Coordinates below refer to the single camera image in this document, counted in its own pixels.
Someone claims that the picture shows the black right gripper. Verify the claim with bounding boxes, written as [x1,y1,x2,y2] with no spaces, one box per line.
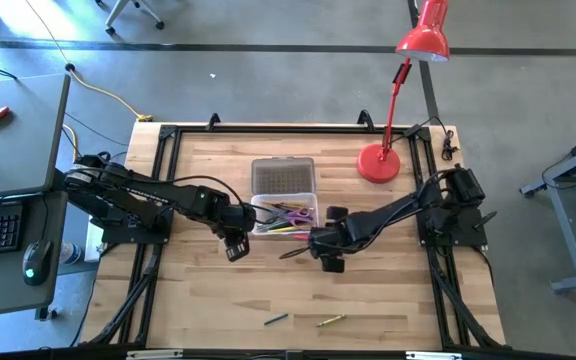
[310,205,367,274]

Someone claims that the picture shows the purple handled scissors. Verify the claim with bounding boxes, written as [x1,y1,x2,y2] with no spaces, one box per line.
[272,205,315,229]

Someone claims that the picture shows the teal pencil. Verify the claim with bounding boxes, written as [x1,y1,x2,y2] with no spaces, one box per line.
[256,218,289,235]

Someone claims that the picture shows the translucent plastic supply box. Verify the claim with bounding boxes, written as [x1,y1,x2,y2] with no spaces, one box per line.
[249,156,320,242]

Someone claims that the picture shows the green Madisi pencil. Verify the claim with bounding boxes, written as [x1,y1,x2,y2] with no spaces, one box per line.
[262,312,290,327]

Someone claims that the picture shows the red desk lamp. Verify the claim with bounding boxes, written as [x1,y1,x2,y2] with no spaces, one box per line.
[356,0,451,185]

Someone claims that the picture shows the blue white can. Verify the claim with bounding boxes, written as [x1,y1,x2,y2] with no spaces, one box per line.
[59,240,84,267]

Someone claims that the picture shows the black computer mouse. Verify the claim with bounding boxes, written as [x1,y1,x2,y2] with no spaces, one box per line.
[21,239,54,288]

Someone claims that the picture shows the grey desk top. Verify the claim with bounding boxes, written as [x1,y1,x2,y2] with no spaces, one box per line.
[0,73,72,202]

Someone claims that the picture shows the white office chair base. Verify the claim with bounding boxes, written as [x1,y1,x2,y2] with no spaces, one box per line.
[95,0,166,37]

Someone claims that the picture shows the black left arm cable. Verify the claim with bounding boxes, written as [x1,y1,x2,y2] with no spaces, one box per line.
[70,158,282,227]

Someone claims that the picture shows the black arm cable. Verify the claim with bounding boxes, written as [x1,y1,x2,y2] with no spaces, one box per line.
[70,158,282,227]
[357,167,452,249]

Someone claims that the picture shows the black aluminium table frame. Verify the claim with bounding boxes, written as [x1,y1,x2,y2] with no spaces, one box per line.
[80,110,507,351]

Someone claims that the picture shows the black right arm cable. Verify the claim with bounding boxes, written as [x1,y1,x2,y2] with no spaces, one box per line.
[357,167,452,249]

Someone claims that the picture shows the yellow extension cable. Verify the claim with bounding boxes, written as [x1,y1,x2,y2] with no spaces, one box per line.
[23,0,155,124]

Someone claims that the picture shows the white metal bracket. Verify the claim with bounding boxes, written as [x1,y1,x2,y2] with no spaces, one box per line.
[125,349,185,360]
[404,350,463,360]

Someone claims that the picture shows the black lamp power cord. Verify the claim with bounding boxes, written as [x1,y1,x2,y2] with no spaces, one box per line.
[402,115,463,162]

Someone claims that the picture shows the grey table leg frame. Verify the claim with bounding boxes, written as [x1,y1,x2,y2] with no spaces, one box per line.
[519,125,576,294]

